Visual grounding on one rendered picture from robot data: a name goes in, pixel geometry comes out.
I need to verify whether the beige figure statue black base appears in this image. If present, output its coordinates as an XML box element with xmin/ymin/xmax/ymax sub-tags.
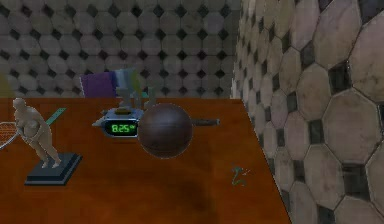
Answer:
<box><xmin>12</xmin><ymin>97</ymin><xmax>84</xmax><ymax>186</ymax></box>

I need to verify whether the small teal key ring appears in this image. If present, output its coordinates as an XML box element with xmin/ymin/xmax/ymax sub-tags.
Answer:
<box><xmin>231</xmin><ymin>165</ymin><xmax>251</xmax><ymax>187</ymax></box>

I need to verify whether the silver digital alarm clock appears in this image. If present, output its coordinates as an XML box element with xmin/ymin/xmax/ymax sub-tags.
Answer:
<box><xmin>92</xmin><ymin>107</ymin><xmax>145</xmax><ymax>138</ymax></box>

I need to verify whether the grey baseball bat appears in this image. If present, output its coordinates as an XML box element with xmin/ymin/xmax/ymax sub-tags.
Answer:
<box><xmin>191</xmin><ymin>118</ymin><xmax>221</xmax><ymax>127</ymax></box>

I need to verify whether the small grey statue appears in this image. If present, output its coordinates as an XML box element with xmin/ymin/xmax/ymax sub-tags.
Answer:
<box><xmin>115</xmin><ymin>85</ymin><xmax>158</xmax><ymax>110</ymax></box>

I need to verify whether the teal pencil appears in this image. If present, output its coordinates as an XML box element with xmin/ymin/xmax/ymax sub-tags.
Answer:
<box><xmin>45</xmin><ymin>107</ymin><xmax>68</xmax><ymax>126</ymax></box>

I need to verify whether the purple book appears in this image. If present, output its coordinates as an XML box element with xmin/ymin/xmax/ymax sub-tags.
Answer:
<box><xmin>80</xmin><ymin>71</ymin><xmax>118</xmax><ymax>99</ymax></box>

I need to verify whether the white tennis racket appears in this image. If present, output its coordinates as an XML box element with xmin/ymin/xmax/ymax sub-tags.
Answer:
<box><xmin>0</xmin><ymin>121</ymin><xmax>20</xmax><ymax>151</ymax></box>

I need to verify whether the grey striped book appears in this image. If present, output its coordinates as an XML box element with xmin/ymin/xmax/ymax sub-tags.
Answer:
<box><xmin>113</xmin><ymin>67</ymin><xmax>145</xmax><ymax>99</ymax></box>

